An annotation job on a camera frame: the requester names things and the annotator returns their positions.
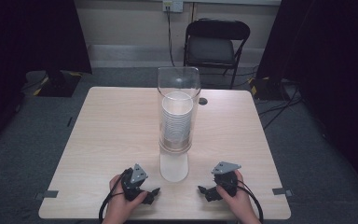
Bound black curtain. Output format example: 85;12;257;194
0;0;93;157
255;0;358;200

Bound person's right hand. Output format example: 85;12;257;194
215;170;254;219

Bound person's left hand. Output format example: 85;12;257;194
104;174;149;219

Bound black stand base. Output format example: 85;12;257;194
250;76;288;101
35;70;82;98

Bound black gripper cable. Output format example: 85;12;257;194
98;168;131;224
236;179;265;224

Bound black floor cables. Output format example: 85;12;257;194
255;81;306;131

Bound stack of white paper cups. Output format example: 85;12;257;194
160;91;195;147

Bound grey tape strip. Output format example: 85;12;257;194
271;187;294;198
34;189;60;201

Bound black wall socket cable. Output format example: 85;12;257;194
166;6;177;67

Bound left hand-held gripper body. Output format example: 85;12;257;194
120;163;149;202

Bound white wall socket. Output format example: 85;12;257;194
162;0;185;13

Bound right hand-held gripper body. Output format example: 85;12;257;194
211;161;242;200

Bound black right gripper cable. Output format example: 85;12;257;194
236;179;265;224

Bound clear tube cup dispenser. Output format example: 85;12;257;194
156;65;202;184

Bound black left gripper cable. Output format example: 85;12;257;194
98;168;131;224

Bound black folding chair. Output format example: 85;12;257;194
183;18;252;90

